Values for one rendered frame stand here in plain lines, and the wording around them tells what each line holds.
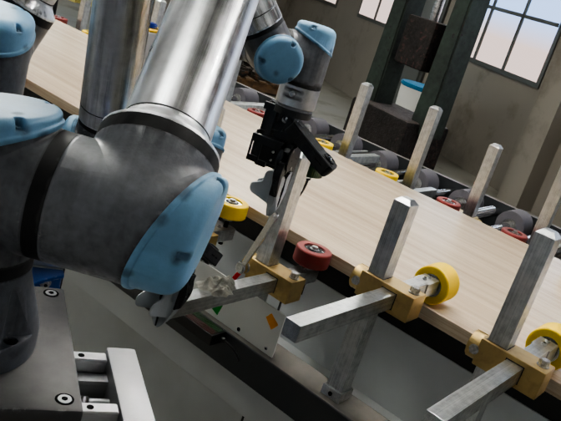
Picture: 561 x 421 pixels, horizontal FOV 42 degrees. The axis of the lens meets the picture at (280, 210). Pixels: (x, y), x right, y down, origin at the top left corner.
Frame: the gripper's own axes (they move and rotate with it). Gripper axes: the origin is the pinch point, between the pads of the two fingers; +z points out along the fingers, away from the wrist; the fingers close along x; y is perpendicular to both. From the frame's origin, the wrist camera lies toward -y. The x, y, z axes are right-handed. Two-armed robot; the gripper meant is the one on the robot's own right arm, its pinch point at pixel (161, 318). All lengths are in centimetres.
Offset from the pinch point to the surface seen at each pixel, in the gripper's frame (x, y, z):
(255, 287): 1.4, -22.8, -2.8
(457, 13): -206, -489, -66
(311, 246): -1.6, -42.8, -8.1
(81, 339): -74, -52, 61
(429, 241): 6, -85, -8
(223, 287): 2.0, -11.9, -5.0
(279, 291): 2.7, -29.3, -1.4
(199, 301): 1.4, -6.9, -2.9
